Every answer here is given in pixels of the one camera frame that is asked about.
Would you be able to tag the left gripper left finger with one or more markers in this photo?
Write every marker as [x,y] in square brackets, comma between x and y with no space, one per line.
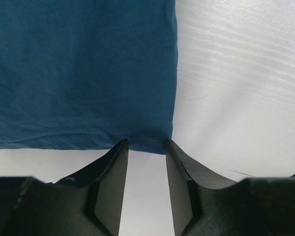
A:
[85,203]

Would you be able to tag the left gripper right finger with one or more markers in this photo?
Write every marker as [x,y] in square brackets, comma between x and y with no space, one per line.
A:
[205,203]

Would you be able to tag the blue t shirt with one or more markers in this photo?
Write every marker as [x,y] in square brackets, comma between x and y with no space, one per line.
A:
[86,74]

